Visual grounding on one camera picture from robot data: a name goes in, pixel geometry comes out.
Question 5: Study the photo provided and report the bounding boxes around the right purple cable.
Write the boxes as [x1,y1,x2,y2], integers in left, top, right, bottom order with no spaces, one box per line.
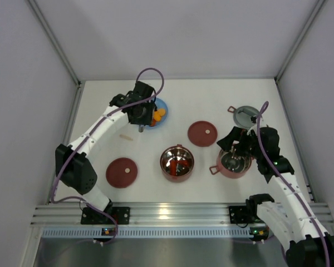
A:
[256,101,332,267]

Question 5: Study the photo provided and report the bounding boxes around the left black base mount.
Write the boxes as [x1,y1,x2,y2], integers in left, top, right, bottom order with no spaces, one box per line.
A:
[80,206,130,225]

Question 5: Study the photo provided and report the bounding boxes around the red lid near plate centre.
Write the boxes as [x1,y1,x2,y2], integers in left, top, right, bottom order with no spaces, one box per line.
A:
[187,121,218,147]

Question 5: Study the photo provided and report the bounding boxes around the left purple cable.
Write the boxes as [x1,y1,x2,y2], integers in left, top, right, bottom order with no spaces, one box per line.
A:
[50,67,165,245]

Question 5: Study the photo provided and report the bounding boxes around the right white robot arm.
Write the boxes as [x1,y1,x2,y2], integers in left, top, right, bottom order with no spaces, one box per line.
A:
[217,127,334,266]

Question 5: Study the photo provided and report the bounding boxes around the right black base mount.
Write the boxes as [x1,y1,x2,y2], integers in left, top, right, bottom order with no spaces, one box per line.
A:
[228,205,250,225]

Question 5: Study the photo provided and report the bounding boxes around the red sausage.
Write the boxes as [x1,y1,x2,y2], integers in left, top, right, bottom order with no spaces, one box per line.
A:
[170,160,190,177]

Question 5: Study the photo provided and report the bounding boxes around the red steel bowl centre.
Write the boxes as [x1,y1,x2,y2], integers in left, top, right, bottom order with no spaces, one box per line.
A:
[159,144,195,183]

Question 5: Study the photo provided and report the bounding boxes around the red steel bowl with handle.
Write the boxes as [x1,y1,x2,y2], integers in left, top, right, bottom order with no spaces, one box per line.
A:
[209,150,253,179]

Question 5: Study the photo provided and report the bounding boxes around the orange food slices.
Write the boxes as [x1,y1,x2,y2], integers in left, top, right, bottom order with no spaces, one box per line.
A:
[153,108,166,122]

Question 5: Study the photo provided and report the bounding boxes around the aluminium front rail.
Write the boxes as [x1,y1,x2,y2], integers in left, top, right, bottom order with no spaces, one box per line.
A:
[30,202,333,228]

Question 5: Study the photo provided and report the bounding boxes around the red lid left front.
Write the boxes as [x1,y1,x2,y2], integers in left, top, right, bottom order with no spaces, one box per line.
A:
[105,157,138,189]

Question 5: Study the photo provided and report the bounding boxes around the perforated cable duct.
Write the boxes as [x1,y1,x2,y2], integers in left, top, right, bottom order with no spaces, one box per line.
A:
[41,226,271,239]

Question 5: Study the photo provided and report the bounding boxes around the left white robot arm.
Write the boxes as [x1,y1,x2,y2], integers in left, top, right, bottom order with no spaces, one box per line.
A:
[53,81,156,216]

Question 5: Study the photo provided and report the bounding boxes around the blue plate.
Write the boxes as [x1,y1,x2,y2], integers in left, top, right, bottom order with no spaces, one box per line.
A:
[149,98,168,129]

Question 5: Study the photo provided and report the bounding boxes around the purple cable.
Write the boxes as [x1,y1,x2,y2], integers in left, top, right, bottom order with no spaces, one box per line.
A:
[50,67,165,245]
[256,101,332,267]

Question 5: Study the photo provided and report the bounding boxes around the grey lid with handle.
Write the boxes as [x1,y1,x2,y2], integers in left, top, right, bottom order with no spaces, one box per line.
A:
[228,106,259,130]

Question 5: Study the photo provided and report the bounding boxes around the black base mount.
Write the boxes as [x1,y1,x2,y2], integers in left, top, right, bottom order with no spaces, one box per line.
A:
[80,206,130,225]
[228,205,250,225]

